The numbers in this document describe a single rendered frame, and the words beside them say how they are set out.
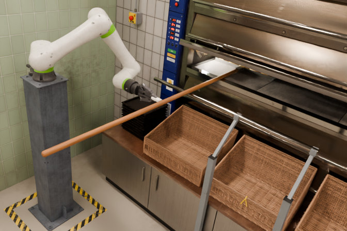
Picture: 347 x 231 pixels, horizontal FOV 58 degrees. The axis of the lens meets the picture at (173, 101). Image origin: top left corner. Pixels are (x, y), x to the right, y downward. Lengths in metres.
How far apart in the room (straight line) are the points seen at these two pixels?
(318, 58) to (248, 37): 0.48
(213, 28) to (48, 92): 1.24
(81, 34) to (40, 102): 0.54
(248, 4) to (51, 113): 1.50
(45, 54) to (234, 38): 1.26
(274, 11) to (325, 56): 0.42
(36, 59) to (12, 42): 0.72
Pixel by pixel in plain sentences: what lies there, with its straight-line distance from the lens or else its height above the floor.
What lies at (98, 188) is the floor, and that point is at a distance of 3.05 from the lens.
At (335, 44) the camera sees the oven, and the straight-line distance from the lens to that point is 2.05.
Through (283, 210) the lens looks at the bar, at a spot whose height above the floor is 0.89.
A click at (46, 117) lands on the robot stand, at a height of 0.97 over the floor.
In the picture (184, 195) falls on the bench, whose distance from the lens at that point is 2.32.
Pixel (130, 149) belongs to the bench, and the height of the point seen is 0.58.
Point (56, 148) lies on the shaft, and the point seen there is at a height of 1.19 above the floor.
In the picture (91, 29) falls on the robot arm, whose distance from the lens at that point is 1.89.
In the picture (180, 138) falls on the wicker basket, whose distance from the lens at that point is 2.70.
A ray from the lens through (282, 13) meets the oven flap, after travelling 2.12.
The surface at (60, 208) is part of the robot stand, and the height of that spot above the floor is 0.10.
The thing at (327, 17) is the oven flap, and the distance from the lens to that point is 2.05.
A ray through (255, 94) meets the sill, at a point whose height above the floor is 1.18.
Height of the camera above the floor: 2.08
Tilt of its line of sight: 27 degrees down
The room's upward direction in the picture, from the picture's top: 7 degrees clockwise
